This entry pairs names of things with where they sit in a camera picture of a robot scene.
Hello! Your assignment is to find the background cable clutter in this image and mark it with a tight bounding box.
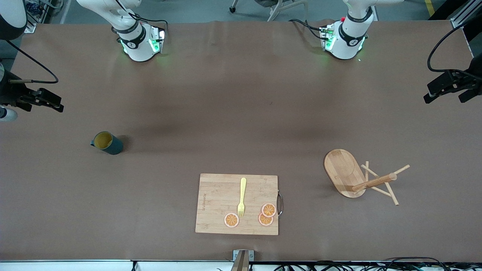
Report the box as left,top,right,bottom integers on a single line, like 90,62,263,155
26,0,64,24

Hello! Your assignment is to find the grey metal bracket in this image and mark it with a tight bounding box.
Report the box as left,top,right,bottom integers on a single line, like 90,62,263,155
233,250,255,271

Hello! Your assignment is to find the black cable bundle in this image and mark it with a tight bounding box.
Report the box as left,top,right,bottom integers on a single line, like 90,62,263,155
275,257,482,271

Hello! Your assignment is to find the office chair base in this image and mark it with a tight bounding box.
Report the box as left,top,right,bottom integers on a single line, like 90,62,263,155
230,0,309,22

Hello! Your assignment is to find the wooden mug rack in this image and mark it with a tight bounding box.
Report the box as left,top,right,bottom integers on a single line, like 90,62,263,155
324,149,410,206

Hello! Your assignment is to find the yellow plastic fork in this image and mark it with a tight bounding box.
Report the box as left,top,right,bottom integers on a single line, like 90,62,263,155
237,178,247,218

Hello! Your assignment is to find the black base cable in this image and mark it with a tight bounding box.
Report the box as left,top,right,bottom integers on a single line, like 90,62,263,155
113,0,169,29
289,19,325,40

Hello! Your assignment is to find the dark teal mug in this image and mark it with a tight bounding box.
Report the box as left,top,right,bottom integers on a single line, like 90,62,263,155
90,131,124,155

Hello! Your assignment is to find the black left base cable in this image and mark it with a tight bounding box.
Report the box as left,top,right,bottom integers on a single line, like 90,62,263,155
289,19,325,40

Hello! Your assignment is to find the white table edge rail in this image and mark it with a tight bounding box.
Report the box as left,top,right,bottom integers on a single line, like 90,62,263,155
0,260,234,271

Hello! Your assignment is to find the bamboo cutting board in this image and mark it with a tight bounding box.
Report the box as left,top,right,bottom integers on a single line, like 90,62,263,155
195,173,284,236

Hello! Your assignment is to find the black right base cable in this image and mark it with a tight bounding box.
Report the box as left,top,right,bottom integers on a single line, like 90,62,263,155
113,0,169,29

